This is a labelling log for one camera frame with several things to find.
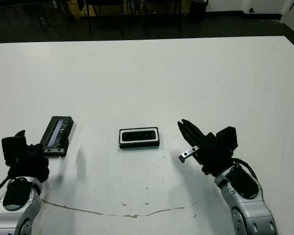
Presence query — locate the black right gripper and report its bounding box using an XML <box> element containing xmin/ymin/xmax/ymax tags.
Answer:
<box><xmin>177</xmin><ymin>119</ymin><xmax>236</xmax><ymax>177</ymax></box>

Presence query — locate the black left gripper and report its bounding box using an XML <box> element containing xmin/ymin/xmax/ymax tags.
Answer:
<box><xmin>8</xmin><ymin>143</ymin><xmax>66</xmax><ymax>183</ymax></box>

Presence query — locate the black box lid shiny print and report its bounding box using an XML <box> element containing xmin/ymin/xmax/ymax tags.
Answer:
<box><xmin>40</xmin><ymin>116</ymin><xmax>76</xmax><ymax>158</ymax></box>

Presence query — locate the black camera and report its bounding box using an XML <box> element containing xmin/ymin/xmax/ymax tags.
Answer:
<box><xmin>121</xmin><ymin>131</ymin><xmax>157</xmax><ymax>142</ymax></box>

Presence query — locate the black box base white lining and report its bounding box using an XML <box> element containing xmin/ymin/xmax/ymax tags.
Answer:
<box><xmin>118</xmin><ymin>126</ymin><xmax>160</xmax><ymax>150</ymax></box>

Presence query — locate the black waste bin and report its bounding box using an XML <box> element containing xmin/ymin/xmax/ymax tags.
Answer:
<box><xmin>190</xmin><ymin>0</ymin><xmax>208</xmax><ymax>23</ymax></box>

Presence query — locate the grey chair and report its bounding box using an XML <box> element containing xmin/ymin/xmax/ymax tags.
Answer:
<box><xmin>35</xmin><ymin>0</ymin><xmax>72</xmax><ymax>34</ymax></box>

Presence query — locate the black mesh chair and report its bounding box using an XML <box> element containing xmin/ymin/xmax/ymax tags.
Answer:
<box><xmin>144</xmin><ymin>0</ymin><xmax>182</xmax><ymax>34</ymax></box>
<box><xmin>85</xmin><ymin>0</ymin><xmax>125</xmax><ymax>39</ymax></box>

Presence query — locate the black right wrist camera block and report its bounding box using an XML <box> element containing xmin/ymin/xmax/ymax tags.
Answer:
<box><xmin>215</xmin><ymin>126</ymin><xmax>238</xmax><ymax>155</ymax></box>

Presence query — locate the black wrist camera block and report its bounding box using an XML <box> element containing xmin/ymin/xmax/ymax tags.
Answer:
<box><xmin>1</xmin><ymin>130</ymin><xmax>30</xmax><ymax>167</ymax></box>
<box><xmin>215</xmin><ymin>126</ymin><xmax>238</xmax><ymax>155</ymax></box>

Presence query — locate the black left wrist camera block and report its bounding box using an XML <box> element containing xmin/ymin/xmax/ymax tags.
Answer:
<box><xmin>1</xmin><ymin>130</ymin><xmax>30</xmax><ymax>167</ymax></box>

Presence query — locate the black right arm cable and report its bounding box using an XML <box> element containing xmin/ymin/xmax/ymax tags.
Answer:
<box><xmin>231</xmin><ymin>158</ymin><xmax>258</xmax><ymax>179</ymax></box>

